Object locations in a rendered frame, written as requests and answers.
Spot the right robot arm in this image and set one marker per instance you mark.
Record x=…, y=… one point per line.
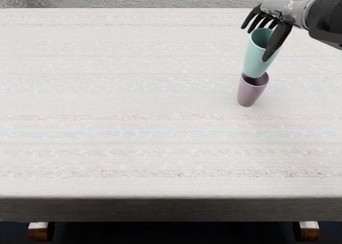
x=327, y=17

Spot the mint green cup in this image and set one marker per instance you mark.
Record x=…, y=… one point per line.
x=255, y=55

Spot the mauve cup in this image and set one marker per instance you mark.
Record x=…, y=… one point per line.
x=249, y=93

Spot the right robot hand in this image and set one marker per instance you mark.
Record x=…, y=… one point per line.
x=284, y=10

